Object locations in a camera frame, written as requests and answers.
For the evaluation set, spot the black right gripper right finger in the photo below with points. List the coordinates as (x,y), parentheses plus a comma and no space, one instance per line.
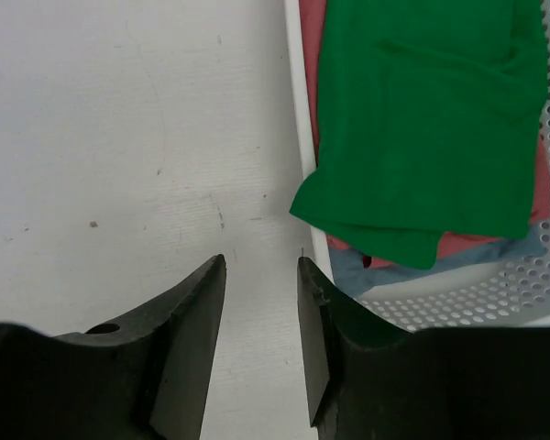
(365,378)

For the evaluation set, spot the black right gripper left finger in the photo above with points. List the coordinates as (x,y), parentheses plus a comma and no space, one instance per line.
(145,374)

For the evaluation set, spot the green t shirt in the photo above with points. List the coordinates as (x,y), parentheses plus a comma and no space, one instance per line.
(428,114)

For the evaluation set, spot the light blue t shirt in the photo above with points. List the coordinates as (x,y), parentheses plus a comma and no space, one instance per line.
(354,279)

